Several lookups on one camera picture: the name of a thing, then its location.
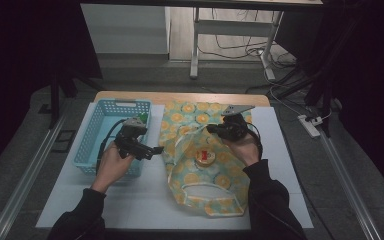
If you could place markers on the person's left hand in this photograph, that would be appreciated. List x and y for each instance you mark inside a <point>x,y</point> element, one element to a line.
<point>111,166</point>

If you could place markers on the white desk frame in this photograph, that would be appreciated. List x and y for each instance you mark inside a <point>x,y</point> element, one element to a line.
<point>233,28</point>

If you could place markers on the black floor plate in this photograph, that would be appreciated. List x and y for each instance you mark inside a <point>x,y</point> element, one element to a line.
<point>65,141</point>

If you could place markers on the black stand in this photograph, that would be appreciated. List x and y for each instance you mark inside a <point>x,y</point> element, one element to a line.
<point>55,100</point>
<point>326,93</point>

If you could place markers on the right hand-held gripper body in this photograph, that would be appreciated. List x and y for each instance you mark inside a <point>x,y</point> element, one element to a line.
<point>235,130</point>

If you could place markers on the grey cabinet panel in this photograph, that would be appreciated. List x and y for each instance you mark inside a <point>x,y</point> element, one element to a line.
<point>126,30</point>

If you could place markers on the person's right hand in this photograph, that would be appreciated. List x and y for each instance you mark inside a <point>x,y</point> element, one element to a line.
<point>246,150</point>

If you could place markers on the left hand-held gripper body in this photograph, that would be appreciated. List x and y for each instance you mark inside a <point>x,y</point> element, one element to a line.
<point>130,143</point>

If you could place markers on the white power strip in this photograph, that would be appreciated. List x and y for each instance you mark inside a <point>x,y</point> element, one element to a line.
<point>309,125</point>

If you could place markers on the white table mat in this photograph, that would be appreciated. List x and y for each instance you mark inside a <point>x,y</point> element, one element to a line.
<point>140,203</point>

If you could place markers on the aluminium rail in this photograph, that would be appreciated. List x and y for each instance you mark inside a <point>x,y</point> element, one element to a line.
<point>30,170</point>
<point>346,186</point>

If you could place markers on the blue plastic basket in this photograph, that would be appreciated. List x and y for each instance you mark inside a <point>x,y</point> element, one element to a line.
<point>91,140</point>

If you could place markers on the orange-print fabric bag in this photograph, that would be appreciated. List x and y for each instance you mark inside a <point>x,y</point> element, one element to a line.
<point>193,180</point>

